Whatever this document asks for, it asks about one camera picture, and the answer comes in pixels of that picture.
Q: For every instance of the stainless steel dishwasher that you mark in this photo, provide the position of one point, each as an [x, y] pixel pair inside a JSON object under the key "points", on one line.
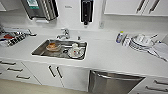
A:
{"points": [[113, 83]]}

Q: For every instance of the white cup in sink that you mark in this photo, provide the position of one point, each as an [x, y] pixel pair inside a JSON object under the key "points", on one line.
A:
{"points": [[76, 50]]}

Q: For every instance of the chrome faucet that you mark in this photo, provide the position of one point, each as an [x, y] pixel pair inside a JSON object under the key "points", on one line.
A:
{"points": [[64, 34]]}

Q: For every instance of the orange item in sink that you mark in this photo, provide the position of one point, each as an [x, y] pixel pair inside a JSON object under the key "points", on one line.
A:
{"points": [[52, 46]]}

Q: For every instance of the white two-door sink cabinet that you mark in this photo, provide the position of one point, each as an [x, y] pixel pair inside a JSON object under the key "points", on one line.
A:
{"points": [[66, 75]]}

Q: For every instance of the black soap dispenser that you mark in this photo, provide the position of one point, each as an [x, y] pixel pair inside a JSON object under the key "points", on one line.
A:
{"points": [[86, 11]]}

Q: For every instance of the small glass jar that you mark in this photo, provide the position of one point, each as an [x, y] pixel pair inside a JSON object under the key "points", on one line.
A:
{"points": [[119, 37], [126, 41]]}

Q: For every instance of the stainless steel sink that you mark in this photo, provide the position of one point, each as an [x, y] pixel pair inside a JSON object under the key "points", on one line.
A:
{"points": [[38, 51]]}

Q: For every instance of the paper towel dispenser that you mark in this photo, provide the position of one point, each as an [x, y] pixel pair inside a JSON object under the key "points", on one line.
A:
{"points": [[40, 8]]}

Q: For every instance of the dish rack with items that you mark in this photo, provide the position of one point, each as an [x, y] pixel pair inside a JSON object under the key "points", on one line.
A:
{"points": [[13, 38]]}

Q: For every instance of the white drawer stack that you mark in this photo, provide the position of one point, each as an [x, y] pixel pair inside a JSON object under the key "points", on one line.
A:
{"points": [[153, 86], [15, 70]]}

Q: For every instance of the white paper pile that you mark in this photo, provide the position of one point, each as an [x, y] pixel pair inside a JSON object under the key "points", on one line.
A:
{"points": [[161, 51]]}

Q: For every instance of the white wall outlet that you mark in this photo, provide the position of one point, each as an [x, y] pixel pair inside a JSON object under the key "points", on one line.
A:
{"points": [[101, 24]]}

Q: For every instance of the white wall cabinet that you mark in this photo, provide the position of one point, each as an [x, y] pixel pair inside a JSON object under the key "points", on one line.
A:
{"points": [[133, 6]]}

